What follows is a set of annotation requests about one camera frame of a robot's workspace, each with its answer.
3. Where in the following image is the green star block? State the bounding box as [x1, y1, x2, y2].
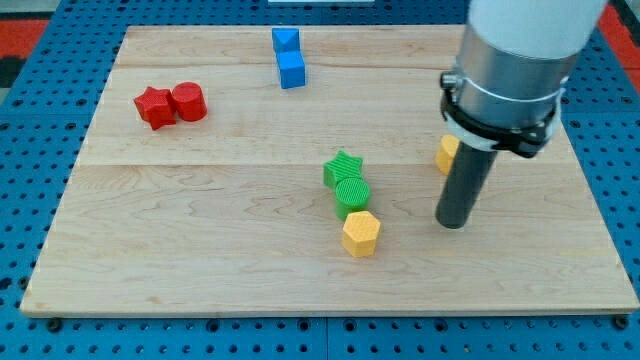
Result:
[323, 150, 363, 190]

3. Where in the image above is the yellow hexagon block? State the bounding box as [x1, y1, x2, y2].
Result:
[341, 211, 381, 258]

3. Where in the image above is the red star block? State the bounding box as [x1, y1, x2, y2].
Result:
[134, 86, 176, 130]

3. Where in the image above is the light wooden board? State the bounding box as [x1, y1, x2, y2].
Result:
[21, 25, 639, 318]

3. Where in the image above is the black cable clamp ring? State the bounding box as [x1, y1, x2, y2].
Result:
[439, 71, 561, 160]

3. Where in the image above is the blue cube block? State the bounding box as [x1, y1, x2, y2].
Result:
[276, 51, 306, 89]

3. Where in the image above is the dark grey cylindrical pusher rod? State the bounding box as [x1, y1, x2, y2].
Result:
[435, 143, 497, 229]

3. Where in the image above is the yellow heart block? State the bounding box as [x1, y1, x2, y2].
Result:
[434, 135, 460, 175]

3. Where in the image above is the blue triangle block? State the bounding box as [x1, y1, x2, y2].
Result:
[271, 27, 300, 54]

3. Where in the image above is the green cylinder block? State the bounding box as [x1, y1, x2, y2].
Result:
[335, 177, 370, 220]

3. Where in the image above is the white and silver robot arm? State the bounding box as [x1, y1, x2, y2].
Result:
[441, 0, 607, 158]

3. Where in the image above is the red cylinder block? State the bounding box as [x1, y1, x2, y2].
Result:
[171, 82, 208, 122]

